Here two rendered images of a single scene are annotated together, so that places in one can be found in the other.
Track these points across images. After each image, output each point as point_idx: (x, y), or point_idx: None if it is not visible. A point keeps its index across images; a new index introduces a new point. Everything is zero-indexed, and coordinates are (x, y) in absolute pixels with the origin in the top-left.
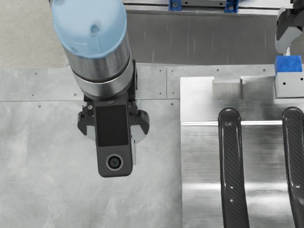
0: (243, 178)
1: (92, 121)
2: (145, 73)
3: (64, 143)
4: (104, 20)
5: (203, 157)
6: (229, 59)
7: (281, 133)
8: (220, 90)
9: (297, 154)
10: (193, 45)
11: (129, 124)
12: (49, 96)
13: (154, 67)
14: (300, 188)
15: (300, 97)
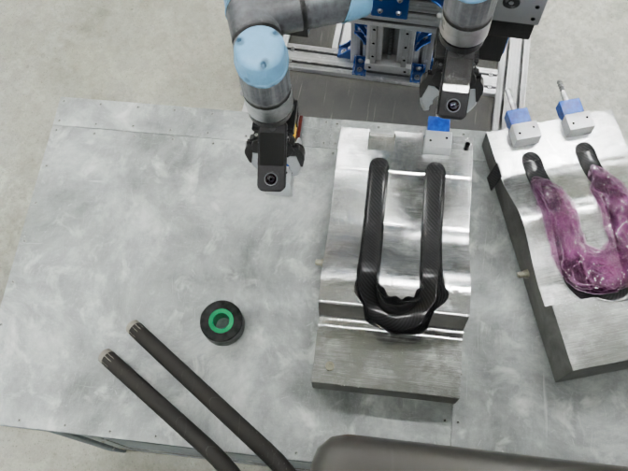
0: (384, 218)
1: (256, 148)
2: (312, 123)
3: (232, 178)
4: (271, 59)
5: (351, 196)
6: None
7: (422, 184)
8: (376, 143)
9: (434, 204)
10: (374, 113)
11: (285, 149)
12: (222, 135)
13: (321, 119)
14: (432, 232)
15: (445, 155)
